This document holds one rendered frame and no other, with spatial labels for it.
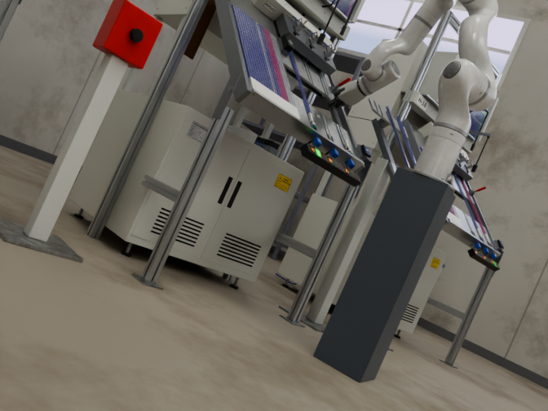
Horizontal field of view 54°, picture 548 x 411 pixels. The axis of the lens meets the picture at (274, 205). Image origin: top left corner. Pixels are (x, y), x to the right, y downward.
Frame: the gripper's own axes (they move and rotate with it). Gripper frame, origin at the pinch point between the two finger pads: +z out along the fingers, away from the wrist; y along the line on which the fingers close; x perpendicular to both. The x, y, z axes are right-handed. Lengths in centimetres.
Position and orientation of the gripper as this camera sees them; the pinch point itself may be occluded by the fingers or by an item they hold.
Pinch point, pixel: (333, 104)
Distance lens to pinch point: 242.7
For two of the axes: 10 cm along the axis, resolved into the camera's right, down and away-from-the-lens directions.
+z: -7.4, 3.6, 5.7
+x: 0.5, 8.8, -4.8
